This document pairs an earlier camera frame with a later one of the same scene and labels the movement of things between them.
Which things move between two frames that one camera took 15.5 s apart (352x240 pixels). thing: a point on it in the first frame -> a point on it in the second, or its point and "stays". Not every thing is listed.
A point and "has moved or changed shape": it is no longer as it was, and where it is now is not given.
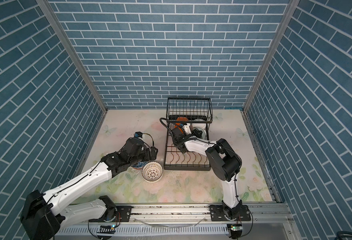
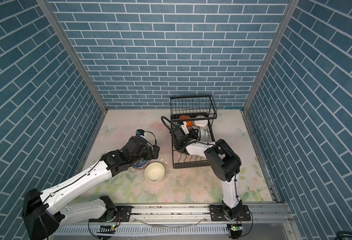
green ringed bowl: x=204 y=133 stays
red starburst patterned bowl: x=152 y=171 has moved or changed shape
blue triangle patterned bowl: x=140 y=165 stays
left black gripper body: x=143 y=155 stays
